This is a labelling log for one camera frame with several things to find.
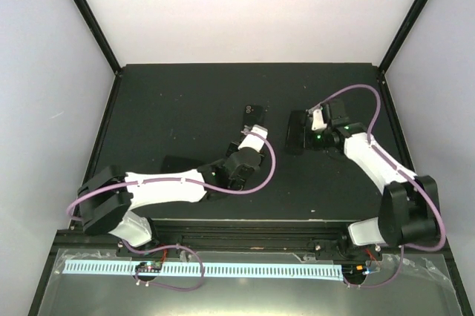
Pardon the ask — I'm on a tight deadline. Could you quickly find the black phone case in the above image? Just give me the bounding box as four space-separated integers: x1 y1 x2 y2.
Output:
243 105 266 127

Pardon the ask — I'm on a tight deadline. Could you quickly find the right black frame post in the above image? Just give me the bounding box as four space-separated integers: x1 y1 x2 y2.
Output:
379 0 429 73

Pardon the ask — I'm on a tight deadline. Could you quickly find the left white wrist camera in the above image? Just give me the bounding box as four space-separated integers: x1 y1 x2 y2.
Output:
237 125 268 153

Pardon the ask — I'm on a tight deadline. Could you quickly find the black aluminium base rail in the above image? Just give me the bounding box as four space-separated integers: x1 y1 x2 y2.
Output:
70 219 442 257

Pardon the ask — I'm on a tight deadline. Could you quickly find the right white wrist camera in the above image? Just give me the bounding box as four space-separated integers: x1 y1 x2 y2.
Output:
307 106 327 132

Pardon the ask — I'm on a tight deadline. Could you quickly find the right small circuit board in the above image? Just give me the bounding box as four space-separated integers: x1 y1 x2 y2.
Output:
351 264 381 275

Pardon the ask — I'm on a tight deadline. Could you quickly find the black frame post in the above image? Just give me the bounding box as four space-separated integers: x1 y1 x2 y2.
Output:
73 0 122 75
379 0 429 73

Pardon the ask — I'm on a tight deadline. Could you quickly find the left black frame post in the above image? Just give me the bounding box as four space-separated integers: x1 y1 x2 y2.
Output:
73 0 122 75

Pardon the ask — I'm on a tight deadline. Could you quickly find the small green circuit board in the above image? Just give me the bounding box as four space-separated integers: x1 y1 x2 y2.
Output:
135 261 162 273

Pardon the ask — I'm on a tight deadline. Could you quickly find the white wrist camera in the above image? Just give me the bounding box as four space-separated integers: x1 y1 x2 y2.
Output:
237 125 268 153
307 106 327 132

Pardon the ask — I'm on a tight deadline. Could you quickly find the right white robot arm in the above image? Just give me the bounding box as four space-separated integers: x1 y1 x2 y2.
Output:
301 99 445 259

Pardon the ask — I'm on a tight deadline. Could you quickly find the black smartphone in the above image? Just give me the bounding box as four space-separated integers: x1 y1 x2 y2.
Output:
285 110 307 156

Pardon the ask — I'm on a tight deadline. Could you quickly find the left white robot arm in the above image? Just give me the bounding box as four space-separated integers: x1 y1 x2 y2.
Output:
78 136 264 256

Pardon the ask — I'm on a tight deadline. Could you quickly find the white slotted cable duct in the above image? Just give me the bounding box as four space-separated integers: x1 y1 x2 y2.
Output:
62 260 344 281

